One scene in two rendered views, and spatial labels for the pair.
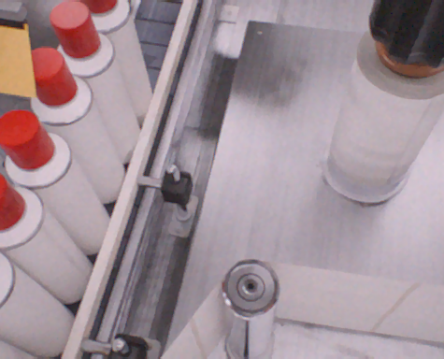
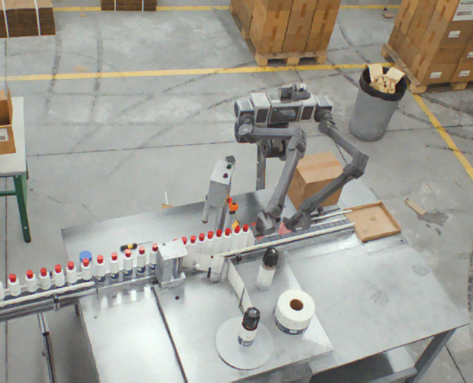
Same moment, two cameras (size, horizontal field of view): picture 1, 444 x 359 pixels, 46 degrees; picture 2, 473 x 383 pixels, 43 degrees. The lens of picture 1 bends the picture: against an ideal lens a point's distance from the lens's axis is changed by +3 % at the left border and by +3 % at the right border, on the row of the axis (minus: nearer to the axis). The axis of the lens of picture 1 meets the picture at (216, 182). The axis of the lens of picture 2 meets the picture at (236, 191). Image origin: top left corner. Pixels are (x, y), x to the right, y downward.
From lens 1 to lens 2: 3.03 m
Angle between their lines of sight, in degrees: 30
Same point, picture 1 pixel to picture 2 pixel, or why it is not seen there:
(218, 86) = not seen: hidden behind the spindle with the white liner
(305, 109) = not seen: hidden behind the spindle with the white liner
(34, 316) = (209, 247)
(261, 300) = (225, 261)
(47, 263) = (216, 245)
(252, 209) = (244, 271)
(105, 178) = (232, 246)
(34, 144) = (227, 232)
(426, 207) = (262, 295)
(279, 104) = not seen: hidden behind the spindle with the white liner
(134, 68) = (250, 238)
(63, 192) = (225, 240)
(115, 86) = (244, 237)
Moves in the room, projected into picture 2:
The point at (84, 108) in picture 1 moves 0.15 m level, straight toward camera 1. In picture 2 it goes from (237, 235) to (223, 251)
